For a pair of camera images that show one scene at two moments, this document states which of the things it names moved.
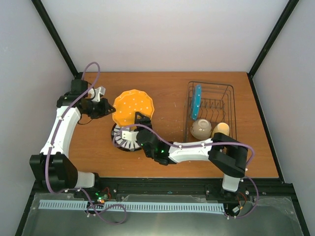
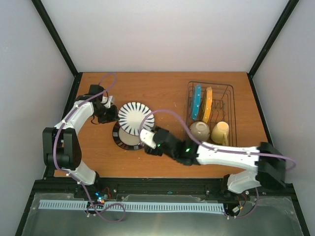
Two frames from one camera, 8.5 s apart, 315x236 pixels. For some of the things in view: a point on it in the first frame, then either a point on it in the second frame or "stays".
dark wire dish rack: x=209 y=108 stays
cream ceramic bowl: x=201 y=129 stays
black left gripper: x=104 y=110 → x=113 y=116
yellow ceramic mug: x=221 y=128 stays
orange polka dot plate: x=129 y=102 → x=208 y=105
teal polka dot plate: x=196 y=102 stays
